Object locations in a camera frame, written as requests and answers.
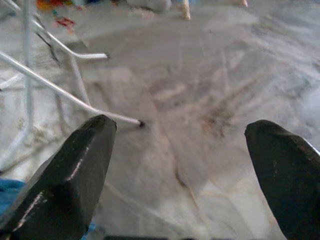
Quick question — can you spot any small red toy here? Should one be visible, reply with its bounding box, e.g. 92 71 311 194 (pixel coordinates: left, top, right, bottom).
53 16 76 29

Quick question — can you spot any grey plush slipper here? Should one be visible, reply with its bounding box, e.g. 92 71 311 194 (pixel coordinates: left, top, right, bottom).
127 0 173 12

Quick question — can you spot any blue cloth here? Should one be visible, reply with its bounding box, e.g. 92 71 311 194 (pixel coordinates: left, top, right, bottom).
0 178 101 237

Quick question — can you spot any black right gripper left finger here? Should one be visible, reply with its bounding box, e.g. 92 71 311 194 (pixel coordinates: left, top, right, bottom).
0 114 117 240

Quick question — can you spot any grey-blue folding table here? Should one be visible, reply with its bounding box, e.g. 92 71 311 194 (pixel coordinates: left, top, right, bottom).
0 0 146 173

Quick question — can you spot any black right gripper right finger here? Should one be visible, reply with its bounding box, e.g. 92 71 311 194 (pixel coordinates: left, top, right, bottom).
244 119 320 240

